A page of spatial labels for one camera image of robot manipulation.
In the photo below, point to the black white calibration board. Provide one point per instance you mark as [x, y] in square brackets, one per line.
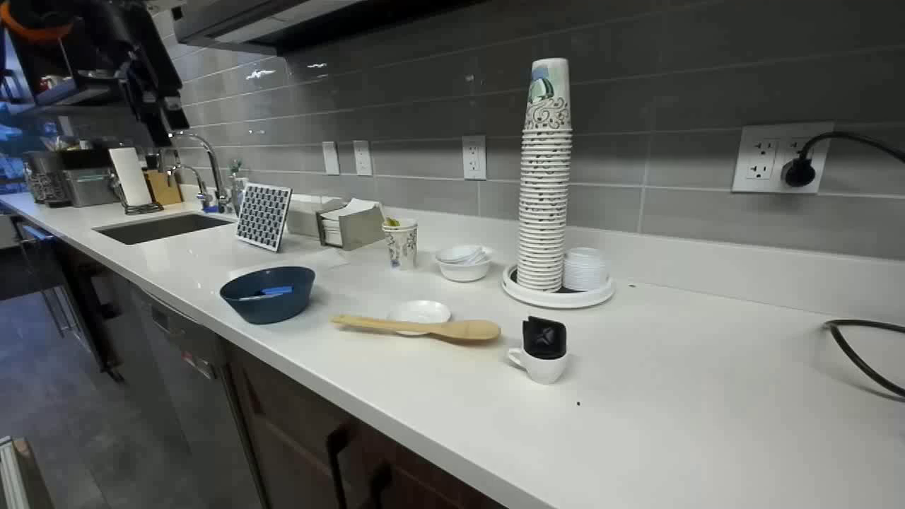
[264, 215]

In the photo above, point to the dark range hood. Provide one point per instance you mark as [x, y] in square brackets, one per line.
[283, 17]

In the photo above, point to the white saucer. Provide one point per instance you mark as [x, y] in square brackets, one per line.
[423, 309]

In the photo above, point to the white rectangular box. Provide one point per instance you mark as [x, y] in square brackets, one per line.
[307, 213]

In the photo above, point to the white napkin stack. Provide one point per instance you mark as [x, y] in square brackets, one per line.
[331, 227]

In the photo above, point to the small white bowl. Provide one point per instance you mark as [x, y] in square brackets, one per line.
[466, 264]

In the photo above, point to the round white tray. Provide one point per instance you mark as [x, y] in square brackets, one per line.
[555, 299]

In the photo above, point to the tall paper cup stack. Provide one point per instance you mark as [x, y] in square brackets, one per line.
[545, 178]

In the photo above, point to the small black round object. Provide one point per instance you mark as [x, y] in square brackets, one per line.
[545, 336]

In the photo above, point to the short white cup stack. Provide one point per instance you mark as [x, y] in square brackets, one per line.
[586, 271]

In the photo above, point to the grey dishwasher front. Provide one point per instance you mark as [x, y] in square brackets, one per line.
[201, 404]

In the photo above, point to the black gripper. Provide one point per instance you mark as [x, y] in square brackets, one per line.
[166, 113]

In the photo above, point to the small white espresso cup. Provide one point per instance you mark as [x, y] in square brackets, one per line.
[542, 367]

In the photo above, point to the wooden spoon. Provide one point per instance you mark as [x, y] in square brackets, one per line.
[462, 331]

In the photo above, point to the white double wall outlet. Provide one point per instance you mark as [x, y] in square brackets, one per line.
[759, 159]

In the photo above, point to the blue bowl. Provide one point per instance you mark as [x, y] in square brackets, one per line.
[283, 307]

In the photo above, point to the clear glass bottle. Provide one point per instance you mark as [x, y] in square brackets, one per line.
[235, 186]

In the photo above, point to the white single wall outlet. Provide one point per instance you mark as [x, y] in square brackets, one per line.
[473, 157]

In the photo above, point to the blue soap bottle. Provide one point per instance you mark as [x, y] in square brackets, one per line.
[211, 198]

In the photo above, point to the metal napkin holder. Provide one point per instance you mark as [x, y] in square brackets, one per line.
[363, 227]

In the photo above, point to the chrome faucet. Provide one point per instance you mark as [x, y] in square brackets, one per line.
[211, 157]

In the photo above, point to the sink basin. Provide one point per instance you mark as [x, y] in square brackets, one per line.
[160, 227]

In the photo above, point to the silver toaster appliance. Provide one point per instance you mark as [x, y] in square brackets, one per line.
[74, 178]

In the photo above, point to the white blank wall plate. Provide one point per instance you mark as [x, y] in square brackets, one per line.
[330, 157]

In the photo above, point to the patterned paper cup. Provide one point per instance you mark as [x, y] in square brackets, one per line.
[404, 247]

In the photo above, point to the wooden cabinet front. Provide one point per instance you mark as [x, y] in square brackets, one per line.
[283, 442]

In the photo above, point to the white upright card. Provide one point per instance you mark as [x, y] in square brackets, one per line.
[132, 175]

